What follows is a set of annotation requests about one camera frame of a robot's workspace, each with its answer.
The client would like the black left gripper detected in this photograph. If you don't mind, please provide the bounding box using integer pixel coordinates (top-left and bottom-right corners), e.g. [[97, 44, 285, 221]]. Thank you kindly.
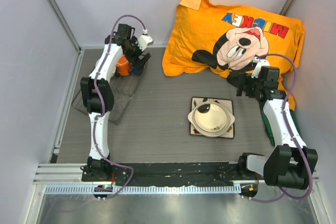
[[124, 37, 151, 70]]

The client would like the blue mug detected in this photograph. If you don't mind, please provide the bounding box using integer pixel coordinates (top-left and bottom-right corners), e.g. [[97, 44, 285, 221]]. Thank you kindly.
[[129, 66, 144, 76]]

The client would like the black wire dish rack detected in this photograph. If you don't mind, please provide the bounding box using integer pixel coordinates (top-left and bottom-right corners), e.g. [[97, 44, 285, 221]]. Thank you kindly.
[[71, 71, 142, 125]]

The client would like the small cream plate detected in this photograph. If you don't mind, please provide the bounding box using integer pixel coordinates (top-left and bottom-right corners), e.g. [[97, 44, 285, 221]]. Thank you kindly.
[[194, 103, 229, 132]]

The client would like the large white oval dish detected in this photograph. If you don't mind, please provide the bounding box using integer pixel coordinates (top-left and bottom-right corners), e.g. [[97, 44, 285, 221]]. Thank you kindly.
[[187, 101, 235, 137]]

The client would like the square floral plate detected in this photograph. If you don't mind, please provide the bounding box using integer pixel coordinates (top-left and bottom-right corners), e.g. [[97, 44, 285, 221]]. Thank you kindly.
[[190, 97, 235, 139]]

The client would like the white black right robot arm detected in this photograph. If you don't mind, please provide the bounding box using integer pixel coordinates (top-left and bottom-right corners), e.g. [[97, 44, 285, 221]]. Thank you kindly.
[[237, 66, 318, 190]]

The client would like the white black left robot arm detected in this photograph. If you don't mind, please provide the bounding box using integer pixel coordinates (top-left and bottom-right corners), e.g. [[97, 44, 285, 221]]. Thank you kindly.
[[80, 24, 153, 182]]

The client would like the orange mug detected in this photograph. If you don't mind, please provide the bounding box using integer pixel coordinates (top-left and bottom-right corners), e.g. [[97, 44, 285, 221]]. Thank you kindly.
[[115, 55, 131, 77]]

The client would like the orange Mickey pillow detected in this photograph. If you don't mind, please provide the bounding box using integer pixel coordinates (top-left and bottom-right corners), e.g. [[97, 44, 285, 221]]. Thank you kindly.
[[162, 0, 306, 109]]

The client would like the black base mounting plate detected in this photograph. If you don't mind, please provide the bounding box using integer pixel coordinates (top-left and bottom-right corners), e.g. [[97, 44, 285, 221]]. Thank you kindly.
[[80, 162, 260, 187]]

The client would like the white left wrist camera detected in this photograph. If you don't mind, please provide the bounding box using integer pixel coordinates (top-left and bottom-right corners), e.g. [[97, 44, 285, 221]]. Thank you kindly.
[[138, 29, 154, 51]]

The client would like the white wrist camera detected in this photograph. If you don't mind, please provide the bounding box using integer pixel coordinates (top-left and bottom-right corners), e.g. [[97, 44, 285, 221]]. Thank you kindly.
[[251, 57, 270, 79], [138, 29, 154, 51]]

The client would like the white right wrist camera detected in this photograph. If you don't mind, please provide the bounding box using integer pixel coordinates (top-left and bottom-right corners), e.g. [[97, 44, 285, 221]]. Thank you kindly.
[[251, 57, 270, 79]]

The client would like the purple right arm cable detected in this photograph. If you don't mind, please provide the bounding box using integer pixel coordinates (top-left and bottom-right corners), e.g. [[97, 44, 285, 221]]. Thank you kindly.
[[246, 53, 314, 205]]

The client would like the aluminium frame rail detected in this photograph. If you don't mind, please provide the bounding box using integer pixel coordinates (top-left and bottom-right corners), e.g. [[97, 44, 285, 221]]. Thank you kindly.
[[33, 159, 321, 185]]

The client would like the white slotted cable duct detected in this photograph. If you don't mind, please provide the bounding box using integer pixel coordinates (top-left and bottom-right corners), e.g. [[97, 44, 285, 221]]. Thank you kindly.
[[45, 184, 241, 195]]

